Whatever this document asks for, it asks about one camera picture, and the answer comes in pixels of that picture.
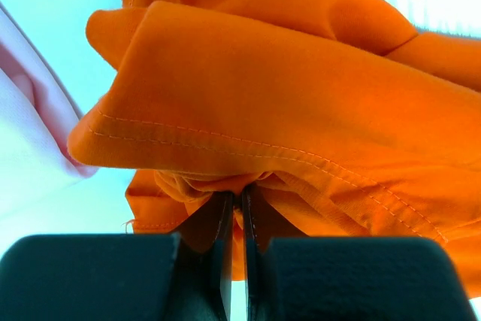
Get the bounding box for folded pink t shirt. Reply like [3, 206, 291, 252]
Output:
[1, 9, 97, 193]

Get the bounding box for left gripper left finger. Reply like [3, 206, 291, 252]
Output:
[1, 192, 234, 320]

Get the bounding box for orange t shirt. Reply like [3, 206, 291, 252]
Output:
[68, 0, 480, 297]

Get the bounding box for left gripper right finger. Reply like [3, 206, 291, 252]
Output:
[241, 187, 476, 321]

